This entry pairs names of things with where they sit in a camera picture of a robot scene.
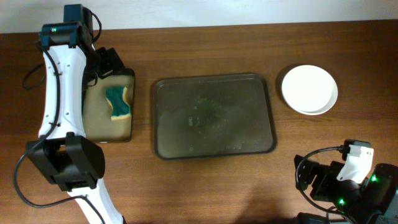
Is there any green and yellow sponge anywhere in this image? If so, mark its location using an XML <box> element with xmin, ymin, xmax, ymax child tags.
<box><xmin>105</xmin><ymin>86</ymin><xmax>131</xmax><ymax>121</ymax></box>

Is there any light grey plate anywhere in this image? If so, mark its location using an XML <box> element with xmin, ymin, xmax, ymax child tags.
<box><xmin>284</xmin><ymin>97</ymin><xmax>337</xmax><ymax>116</ymax></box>

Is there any cream white plate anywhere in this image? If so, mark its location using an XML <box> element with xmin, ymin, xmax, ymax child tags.
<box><xmin>280</xmin><ymin>65</ymin><xmax>338</xmax><ymax>99</ymax></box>

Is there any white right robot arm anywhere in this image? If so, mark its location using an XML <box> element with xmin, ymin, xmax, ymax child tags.
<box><xmin>294</xmin><ymin>155</ymin><xmax>397</xmax><ymax>223</ymax></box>

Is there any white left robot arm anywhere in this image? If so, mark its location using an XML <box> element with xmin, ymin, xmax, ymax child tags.
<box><xmin>25</xmin><ymin>21</ymin><xmax>125</xmax><ymax>223</ymax></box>

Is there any black water basin tray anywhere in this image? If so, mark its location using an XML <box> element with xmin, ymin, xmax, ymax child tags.
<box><xmin>83</xmin><ymin>68</ymin><xmax>135</xmax><ymax>142</ymax></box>

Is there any large dark serving tray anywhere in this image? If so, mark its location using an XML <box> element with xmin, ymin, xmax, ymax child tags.
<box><xmin>152</xmin><ymin>73</ymin><xmax>278</xmax><ymax>161</ymax></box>

